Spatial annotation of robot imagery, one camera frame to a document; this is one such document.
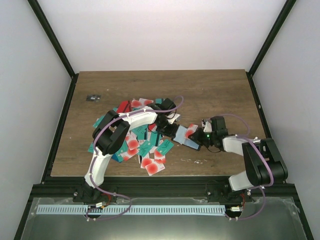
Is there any black card holder wallet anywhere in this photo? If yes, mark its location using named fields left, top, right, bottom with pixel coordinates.
left=171, top=125, right=201, bottom=151

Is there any black front rail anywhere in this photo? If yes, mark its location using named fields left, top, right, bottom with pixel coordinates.
left=32, top=175, right=296, bottom=201

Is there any black frame post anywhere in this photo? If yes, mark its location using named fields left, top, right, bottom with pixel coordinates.
left=26, top=0, right=76, bottom=78
left=247, top=0, right=298, bottom=76

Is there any small black tag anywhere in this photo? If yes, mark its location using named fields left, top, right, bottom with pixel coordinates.
left=86, top=94, right=101, bottom=102

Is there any red card black stripe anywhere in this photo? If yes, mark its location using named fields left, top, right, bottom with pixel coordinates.
left=116, top=100, right=132, bottom=113

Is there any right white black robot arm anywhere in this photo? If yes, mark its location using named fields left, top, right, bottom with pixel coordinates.
left=187, top=115, right=289, bottom=202

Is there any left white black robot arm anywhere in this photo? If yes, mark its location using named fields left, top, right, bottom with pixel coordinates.
left=84, top=95, right=184, bottom=202

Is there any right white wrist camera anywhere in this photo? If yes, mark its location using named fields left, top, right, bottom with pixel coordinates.
left=201, top=119, right=212, bottom=133

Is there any blue card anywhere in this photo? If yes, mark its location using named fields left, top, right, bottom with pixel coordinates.
left=111, top=150, right=124, bottom=163

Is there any right black frame post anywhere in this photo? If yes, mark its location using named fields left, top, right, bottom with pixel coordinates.
left=247, top=0, right=298, bottom=76

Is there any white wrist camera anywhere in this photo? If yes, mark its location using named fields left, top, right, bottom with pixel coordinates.
left=167, top=113, right=181, bottom=124
left=201, top=119, right=212, bottom=133

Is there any left black frame post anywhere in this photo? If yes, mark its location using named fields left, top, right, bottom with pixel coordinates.
left=26, top=0, right=76, bottom=78

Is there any teal VIP card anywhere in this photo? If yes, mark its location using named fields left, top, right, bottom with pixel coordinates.
left=156, top=139, right=174, bottom=156

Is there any light blue slotted strip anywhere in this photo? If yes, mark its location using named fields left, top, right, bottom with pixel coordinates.
left=36, top=204, right=226, bottom=216

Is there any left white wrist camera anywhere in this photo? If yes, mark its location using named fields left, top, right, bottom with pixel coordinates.
left=167, top=113, right=181, bottom=124

